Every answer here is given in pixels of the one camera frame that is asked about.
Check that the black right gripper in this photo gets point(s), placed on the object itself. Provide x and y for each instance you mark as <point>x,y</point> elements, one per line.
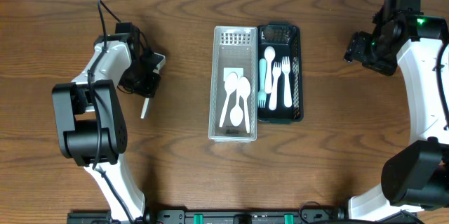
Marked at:
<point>356,49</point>

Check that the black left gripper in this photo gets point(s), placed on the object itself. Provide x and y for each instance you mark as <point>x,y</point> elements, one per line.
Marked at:
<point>144,86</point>

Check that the white plastic spoon angled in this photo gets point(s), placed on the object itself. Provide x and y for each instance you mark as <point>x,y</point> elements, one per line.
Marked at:
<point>145,108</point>

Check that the white plastic fork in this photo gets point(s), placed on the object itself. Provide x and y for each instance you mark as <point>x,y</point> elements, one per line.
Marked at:
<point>274,95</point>
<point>285,67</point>

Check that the small white plastic spoon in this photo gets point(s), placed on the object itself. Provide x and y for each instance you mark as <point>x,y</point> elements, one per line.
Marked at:
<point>269,55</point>

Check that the pale green plastic fork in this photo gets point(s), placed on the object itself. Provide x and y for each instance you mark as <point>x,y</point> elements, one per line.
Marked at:
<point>262,95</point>

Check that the white plastic spoon upside-down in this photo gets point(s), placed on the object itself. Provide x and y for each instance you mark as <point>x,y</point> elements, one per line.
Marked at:
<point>236,114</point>

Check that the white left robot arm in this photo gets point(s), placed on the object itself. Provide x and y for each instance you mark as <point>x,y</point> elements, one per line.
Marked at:
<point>91,127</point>

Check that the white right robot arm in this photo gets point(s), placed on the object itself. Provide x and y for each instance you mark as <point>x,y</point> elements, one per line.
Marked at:
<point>415,179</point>

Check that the black plastic basket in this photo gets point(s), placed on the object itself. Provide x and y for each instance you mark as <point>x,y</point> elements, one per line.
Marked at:
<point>285,39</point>

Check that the clear plastic basket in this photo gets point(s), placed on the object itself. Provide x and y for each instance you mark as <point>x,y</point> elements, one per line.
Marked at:
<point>234,50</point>

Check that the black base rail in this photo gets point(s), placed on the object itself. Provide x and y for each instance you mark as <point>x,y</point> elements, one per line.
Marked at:
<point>306,214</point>

